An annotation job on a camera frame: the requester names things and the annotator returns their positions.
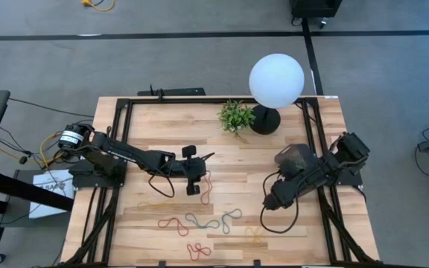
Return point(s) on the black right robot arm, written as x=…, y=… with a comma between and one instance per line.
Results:
x=348, y=149

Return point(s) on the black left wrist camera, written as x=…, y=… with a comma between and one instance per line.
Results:
x=188, y=151

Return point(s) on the white printed cardboard box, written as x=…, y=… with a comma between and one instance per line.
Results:
x=50, y=184

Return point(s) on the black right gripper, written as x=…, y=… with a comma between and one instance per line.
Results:
x=279, y=195

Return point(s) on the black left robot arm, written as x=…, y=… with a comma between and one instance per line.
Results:
x=125, y=152

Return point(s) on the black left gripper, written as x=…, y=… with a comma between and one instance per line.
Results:
x=190, y=169

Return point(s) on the black wheeled cart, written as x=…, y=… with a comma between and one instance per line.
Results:
x=315, y=7

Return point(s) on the small potted green plant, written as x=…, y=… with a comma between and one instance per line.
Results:
x=235, y=117

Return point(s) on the black box with antenna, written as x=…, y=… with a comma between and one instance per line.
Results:
x=177, y=91

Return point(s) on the white globe table lamp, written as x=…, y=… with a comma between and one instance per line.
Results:
x=276, y=80

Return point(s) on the clear plastic bin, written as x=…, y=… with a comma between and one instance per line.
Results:
x=296, y=154

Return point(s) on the long teal rubber band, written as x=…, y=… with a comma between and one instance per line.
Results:
x=199, y=225

